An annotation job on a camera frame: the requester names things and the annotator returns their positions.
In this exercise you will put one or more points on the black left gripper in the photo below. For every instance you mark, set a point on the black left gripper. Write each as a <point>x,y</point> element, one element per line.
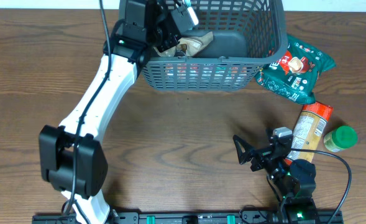
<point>169,40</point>

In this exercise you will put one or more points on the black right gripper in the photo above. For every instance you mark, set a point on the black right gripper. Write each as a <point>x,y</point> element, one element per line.
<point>260,155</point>

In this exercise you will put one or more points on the beige paper snack bag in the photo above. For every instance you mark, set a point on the beige paper snack bag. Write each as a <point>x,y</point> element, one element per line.
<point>188,46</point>

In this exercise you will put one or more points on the orange pasta packet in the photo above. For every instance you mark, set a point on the orange pasta packet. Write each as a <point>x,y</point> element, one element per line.
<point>308,130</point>

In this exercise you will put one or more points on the green Nescafe coffee bag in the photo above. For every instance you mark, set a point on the green Nescafe coffee bag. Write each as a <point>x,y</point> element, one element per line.
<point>295,74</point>

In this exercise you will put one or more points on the grey plastic lattice basket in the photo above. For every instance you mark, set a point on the grey plastic lattice basket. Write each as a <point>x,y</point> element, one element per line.
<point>246,33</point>

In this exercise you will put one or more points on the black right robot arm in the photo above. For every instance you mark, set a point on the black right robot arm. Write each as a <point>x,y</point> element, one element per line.
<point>294,181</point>

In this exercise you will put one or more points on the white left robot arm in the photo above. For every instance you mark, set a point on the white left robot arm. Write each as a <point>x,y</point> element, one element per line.
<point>71,155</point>

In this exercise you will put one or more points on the green lid jar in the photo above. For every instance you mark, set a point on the green lid jar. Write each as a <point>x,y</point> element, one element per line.
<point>340,139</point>

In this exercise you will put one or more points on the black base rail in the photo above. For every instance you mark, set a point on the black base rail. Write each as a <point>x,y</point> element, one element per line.
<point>247,216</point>

